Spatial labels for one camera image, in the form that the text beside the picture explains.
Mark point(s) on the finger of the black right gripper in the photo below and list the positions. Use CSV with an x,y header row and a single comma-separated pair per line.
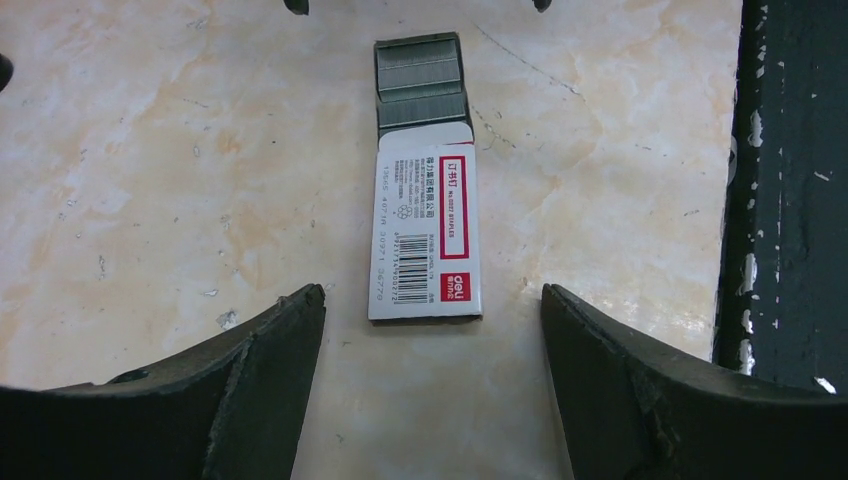
x,y
298,7
541,5

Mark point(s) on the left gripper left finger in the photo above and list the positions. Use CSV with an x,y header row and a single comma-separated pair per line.
x,y
231,407

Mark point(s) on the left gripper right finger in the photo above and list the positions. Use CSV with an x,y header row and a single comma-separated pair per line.
x,y
633,407

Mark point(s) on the tray of staple strips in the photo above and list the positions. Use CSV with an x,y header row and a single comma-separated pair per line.
x,y
421,97

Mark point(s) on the red white staple box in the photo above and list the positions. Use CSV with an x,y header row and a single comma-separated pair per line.
x,y
425,265

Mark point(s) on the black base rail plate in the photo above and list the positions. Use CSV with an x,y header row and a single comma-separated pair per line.
x,y
781,312

